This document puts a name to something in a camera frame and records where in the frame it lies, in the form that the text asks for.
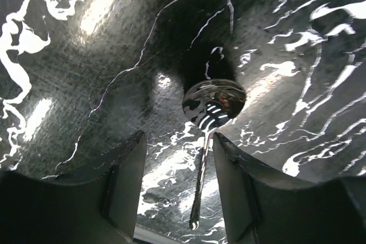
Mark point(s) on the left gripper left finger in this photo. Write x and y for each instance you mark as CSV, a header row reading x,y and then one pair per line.
x,y
99,200

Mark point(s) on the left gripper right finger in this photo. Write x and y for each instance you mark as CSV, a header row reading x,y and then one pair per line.
x,y
260,204

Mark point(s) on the gold spoon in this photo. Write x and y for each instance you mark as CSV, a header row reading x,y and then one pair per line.
x,y
210,105

